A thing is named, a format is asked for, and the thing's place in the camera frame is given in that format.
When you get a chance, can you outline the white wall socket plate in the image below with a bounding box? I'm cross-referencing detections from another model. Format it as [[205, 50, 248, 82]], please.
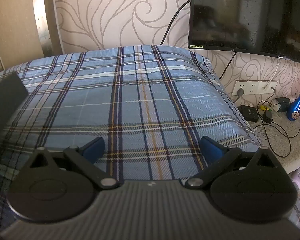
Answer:
[[232, 80, 278, 96]]

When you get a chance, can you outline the beige door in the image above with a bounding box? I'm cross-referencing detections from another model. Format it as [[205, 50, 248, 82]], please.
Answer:
[[0, 0, 44, 72]]

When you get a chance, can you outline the blue plaid blanket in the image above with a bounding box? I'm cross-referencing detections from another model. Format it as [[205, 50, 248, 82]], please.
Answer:
[[0, 44, 300, 235]]

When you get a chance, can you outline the dark teal gadget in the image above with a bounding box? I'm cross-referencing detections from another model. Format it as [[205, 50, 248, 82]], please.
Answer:
[[275, 97, 291, 113]]

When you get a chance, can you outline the thin white cable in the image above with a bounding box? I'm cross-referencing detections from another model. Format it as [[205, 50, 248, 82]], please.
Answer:
[[264, 60, 280, 91]]

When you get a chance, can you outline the thin black looped cable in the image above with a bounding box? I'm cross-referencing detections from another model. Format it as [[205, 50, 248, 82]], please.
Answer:
[[256, 100, 300, 158]]

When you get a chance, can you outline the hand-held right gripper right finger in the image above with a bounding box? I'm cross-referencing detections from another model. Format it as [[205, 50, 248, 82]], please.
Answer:
[[184, 135, 283, 190]]

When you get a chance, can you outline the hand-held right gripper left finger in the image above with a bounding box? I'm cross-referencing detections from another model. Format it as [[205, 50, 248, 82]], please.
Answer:
[[22, 137, 120, 190]]

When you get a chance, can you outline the silver wall trim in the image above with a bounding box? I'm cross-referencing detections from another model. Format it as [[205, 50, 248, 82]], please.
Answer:
[[34, 0, 65, 57]]

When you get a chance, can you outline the black flat screen television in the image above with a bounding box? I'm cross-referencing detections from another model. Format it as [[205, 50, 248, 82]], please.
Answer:
[[188, 0, 300, 65]]

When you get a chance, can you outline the black router box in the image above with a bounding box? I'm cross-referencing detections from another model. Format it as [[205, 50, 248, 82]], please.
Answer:
[[240, 105, 259, 123]]

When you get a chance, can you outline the grey plug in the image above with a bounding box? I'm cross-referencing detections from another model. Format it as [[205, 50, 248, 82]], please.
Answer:
[[234, 86, 245, 104]]

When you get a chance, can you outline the blue glass bottle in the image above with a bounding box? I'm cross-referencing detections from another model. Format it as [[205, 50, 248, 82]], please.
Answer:
[[287, 76, 300, 121]]

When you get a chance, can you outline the black television cable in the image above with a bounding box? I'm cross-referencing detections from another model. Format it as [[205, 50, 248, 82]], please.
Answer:
[[161, 0, 191, 45]]

